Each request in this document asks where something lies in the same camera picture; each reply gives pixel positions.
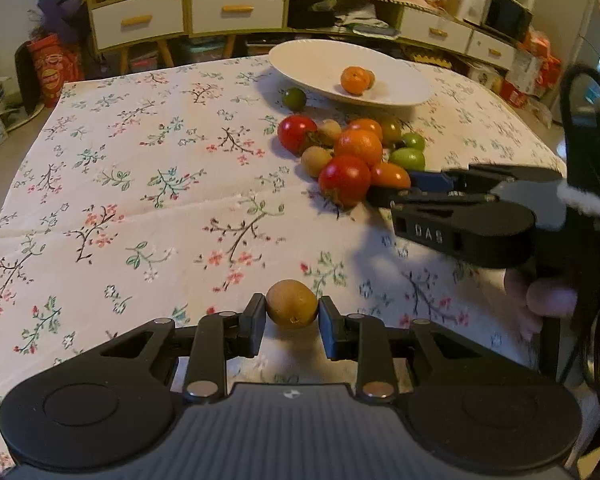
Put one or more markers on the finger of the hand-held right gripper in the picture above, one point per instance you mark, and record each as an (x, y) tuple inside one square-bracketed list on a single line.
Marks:
[(386, 197), (430, 180)]

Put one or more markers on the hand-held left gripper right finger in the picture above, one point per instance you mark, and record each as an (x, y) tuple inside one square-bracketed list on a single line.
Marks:
[(326, 321)]

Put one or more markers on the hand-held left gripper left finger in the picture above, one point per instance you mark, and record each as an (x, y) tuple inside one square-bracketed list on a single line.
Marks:
[(256, 321)]

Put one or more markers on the orange tomato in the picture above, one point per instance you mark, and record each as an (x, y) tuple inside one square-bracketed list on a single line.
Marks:
[(389, 174), (367, 124)]

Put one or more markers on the brown kiwi fruit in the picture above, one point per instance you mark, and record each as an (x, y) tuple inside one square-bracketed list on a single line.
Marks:
[(371, 79), (291, 304)]

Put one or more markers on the red tomato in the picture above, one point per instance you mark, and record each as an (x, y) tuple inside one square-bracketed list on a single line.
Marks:
[(295, 132), (344, 180)]

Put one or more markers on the large orange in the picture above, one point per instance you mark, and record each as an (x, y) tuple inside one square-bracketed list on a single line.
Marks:
[(358, 149)]

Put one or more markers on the brownish green tomato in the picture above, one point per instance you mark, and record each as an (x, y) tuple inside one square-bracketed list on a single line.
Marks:
[(391, 131)]

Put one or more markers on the white oval plate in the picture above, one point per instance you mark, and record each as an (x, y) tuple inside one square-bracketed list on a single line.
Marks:
[(305, 60)]

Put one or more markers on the person's right hand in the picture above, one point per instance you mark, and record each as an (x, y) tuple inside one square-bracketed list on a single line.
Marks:
[(547, 300)]

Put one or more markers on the small tan fruit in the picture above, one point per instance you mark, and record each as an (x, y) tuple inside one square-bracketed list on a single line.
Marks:
[(329, 131), (315, 161)]

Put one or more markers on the small orange mandarin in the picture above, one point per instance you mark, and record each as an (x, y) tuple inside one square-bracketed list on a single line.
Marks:
[(354, 80)]

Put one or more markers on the dark green tomato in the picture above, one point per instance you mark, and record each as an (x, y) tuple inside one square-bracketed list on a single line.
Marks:
[(294, 99)]

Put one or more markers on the white sideboard drawer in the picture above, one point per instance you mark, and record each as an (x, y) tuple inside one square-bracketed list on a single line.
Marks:
[(491, 50), (436, 32)]

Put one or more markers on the red cardboard boxes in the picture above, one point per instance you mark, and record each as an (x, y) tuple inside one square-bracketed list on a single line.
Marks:
[(535, 52)]

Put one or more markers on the floral tablecloth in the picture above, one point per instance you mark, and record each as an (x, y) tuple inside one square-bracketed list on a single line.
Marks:
[(130, 210)]

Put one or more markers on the low wooden sideboard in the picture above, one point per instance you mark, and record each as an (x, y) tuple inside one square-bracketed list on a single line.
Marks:
[(430, 10)]

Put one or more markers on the white microwave oven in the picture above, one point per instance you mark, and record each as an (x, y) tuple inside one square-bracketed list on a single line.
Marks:
[(505, 15)]

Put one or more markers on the black box device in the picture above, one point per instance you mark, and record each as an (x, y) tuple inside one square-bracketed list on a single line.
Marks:
[(310, 15)]

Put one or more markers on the white drawer with round lock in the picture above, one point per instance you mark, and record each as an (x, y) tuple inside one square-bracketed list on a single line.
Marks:
[(237, 9), (135, 22)]

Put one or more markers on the red printed bag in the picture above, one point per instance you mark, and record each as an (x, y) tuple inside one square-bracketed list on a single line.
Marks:
[(52, 67)]

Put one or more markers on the dark chair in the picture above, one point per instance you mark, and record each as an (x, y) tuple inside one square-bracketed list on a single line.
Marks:
[(24, 77)]

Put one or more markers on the purple plush toy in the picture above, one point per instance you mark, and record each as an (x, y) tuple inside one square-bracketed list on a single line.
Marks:
[(60, 5)]

